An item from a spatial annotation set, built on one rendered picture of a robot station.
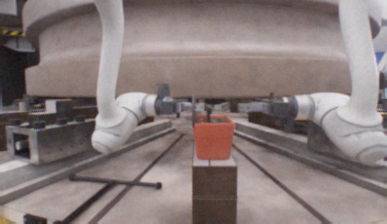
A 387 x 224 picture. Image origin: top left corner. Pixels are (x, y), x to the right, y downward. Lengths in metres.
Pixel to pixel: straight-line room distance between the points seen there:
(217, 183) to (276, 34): 1.25
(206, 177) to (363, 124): 0.45
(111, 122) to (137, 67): 0.73
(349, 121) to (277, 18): 1.15
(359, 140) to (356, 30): 0.29
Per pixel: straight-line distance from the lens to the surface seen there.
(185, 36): 1.48
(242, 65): 1.34
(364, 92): 0.66
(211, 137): 0.64
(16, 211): 1.45
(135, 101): 0.81
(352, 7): 0.70
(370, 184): 1.63
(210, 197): 0.68
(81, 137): 1.66
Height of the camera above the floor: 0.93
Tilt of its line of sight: 5 degrees down
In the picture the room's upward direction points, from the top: straight up
